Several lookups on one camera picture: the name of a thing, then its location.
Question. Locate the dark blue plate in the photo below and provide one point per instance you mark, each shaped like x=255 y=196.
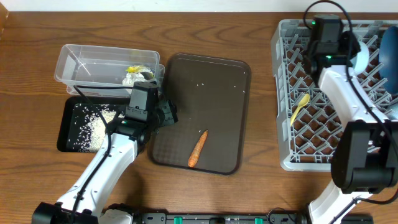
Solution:
x=388 y=57

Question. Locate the grey plastic dishwasher rack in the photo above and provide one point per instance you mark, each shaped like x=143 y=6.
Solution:
x=309 y=144

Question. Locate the black plastic waste bin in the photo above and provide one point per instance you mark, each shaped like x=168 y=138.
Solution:
x=110 y=110

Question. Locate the pale yellow plastic spoon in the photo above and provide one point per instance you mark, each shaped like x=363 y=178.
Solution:
x=303 y=102

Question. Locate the dark brown serving tray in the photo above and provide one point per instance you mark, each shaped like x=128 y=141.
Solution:
x=211 y=94

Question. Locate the clear plastic waste bin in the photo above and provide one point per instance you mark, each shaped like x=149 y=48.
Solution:
x=97 y=70

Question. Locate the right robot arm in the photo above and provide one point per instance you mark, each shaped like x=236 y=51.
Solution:
x=365 y=160

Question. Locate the light blue rice bowl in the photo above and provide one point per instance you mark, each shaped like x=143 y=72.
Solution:
x=361 y=60

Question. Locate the orange carrot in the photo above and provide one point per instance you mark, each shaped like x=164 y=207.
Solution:
x=194 y=156

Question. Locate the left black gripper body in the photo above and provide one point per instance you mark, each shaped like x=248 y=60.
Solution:
x=163 y=116

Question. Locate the paper wrapper waste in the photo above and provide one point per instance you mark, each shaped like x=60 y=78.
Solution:
x=137 y=73

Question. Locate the pile of white rice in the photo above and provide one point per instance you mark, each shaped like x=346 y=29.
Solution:
x=87 y=131

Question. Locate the light blue plastic cup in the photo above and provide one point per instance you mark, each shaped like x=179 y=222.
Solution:
x=392 y=112

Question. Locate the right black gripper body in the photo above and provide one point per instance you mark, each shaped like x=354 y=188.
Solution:
x=343 y=48

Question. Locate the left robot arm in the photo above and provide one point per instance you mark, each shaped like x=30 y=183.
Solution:
x=85 y=201

